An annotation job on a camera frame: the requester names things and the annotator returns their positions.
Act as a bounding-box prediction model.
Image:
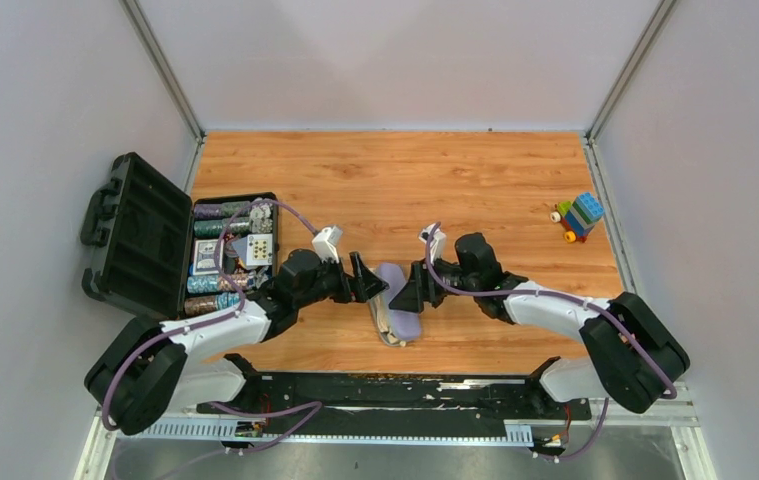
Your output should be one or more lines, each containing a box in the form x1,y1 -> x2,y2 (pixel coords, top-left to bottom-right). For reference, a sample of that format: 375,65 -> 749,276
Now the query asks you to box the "grey glasses case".
372,263 -> 422,346

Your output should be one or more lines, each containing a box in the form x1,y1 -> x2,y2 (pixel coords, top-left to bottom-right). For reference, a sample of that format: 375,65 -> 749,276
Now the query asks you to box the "beige folding umbrella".
370,297 -> 406,348

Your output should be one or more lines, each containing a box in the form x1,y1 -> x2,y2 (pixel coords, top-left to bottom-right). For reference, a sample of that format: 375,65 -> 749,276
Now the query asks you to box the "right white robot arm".
388,226 -> 690,414

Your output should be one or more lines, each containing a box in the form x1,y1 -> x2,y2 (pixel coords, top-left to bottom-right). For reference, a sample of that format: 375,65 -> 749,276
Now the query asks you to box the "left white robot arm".
84,249 -> 388,435

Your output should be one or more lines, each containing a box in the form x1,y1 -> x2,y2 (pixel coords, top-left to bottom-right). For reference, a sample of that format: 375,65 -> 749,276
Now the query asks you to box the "colourful toy block car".
549,192 -> 605,243

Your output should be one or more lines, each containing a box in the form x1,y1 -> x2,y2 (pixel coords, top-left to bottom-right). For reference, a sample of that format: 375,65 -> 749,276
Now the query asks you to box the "black poker chip case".
80,152 -> 281,323

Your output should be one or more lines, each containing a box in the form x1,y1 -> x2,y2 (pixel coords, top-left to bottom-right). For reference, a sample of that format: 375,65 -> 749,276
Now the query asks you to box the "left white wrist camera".
312,225 -> 343,263

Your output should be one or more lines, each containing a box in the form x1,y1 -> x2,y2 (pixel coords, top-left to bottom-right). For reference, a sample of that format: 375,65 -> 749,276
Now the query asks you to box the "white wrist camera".
312,225 -> 343,263
418,222 -> 446,264

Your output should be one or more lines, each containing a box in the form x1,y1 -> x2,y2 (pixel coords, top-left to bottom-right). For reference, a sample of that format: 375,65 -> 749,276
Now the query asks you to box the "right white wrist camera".
418,222 -> 446,264

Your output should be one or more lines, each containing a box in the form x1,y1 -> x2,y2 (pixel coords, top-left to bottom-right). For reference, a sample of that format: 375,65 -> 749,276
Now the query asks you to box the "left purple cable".
100,197 -> 324,480

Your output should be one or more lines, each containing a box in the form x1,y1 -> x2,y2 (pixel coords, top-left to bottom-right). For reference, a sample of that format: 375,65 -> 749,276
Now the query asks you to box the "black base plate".
226,371 -> 580,418

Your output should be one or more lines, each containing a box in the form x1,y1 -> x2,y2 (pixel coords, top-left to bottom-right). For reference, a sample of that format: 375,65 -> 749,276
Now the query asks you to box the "aluminium frame rail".
90,390 -> 700,448

